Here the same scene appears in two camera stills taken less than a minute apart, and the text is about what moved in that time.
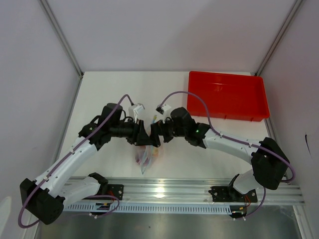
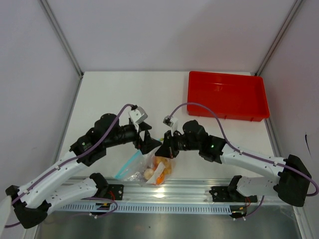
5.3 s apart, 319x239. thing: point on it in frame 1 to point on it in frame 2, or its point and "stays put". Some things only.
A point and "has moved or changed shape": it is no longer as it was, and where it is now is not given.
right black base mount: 229,194 stays put
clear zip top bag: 146,156 has moved or changed shape
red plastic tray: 234,95 stays put
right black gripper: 155,129 to 168,148
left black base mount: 116,190 stays put
